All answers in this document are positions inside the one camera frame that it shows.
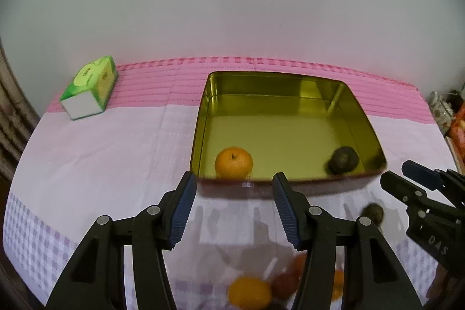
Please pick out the green tissue box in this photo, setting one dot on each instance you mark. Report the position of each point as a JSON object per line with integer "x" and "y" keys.
{"x": 89, "y": 92}

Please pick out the beige patterned curtain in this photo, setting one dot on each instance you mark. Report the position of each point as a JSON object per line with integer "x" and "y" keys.
{"x": 14, "y": 121}

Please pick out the red tomato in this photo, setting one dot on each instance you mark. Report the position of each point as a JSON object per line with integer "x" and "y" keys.
{"x": 285, "y": 284}

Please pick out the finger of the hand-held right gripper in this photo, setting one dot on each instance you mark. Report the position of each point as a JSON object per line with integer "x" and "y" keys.
{"x": 419, "y": 172}
{"x": 401, "y": 186}

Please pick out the orange tangerine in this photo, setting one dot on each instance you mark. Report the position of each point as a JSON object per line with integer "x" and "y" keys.
{"x": 233, "y": 163}
{"x": 250, "y": 292}

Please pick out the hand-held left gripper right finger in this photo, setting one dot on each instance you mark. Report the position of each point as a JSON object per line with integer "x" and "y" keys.
{"x": 285, "y": 215}

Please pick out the olive brown round fruit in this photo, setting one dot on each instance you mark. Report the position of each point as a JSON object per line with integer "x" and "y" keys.
{"x": 374, "y": 213}

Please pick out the red tin box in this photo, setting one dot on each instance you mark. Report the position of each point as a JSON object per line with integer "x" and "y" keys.
{"x": 276, "y": 135}

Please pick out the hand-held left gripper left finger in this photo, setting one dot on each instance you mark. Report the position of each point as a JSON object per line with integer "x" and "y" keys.
{"x": 181, "y": 219}

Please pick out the person's right hand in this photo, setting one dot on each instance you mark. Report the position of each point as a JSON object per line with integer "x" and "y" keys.
{"x": 440, "y": 281}

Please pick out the pink checked tablecloth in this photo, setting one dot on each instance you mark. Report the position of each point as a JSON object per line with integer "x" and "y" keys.
{"x": 109, "y": 157}

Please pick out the orange red packet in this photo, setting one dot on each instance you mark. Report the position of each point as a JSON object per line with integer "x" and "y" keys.
{"x": 458, "y": 130}

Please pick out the floral ceramic teapot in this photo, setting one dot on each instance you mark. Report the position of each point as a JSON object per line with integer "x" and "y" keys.
{"x": 441, "y": 108}

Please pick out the dark wrinkled fruit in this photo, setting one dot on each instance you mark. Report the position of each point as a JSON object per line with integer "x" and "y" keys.
{"x": 343, "y": 160}

